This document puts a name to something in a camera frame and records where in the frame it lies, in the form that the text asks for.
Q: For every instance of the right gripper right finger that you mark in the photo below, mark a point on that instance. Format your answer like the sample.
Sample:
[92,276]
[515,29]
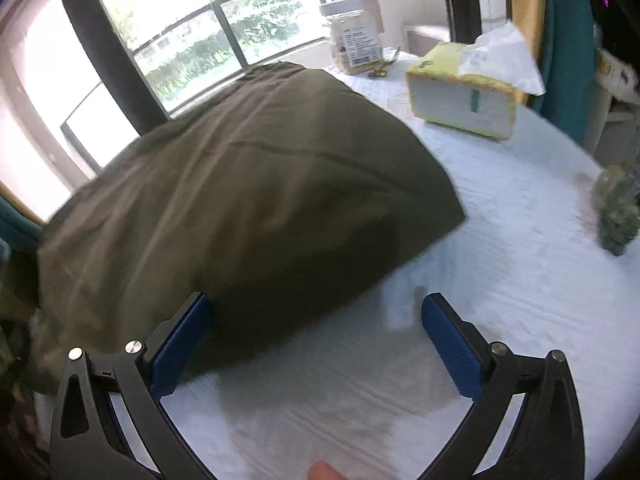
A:
[524,421]

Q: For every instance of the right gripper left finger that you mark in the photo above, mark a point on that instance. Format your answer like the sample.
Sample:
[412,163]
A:
[87,440]

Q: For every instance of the olive green jacket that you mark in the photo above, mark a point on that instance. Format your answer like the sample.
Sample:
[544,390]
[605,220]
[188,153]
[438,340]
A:
[282,197]

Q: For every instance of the right hand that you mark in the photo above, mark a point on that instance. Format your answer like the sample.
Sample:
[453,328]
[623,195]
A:
[323,471]

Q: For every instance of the teal left curtain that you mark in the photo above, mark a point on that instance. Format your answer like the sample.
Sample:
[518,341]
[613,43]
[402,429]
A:
[19,232]

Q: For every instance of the yellow tissue box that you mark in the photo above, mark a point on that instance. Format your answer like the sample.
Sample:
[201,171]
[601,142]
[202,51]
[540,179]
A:
[474,87]

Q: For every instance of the balcony railing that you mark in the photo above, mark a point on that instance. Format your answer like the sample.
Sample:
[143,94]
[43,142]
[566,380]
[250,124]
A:
[186,49]

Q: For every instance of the keys on table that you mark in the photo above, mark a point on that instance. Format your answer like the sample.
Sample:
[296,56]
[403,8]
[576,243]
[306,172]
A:
[389,58]

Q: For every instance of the air conditioner outdoor unit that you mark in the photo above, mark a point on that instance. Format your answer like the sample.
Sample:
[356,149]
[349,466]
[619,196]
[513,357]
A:
[421,39]

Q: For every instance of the clear plastic jar white lid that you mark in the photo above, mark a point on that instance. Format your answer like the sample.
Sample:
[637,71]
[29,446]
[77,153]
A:
[353,36]

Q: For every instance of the yellow and teal right curtain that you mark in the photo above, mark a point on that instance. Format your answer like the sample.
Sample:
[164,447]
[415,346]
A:
[560,35]

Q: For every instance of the black window frame post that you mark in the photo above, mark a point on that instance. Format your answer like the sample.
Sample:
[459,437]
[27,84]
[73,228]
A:
[110,58]

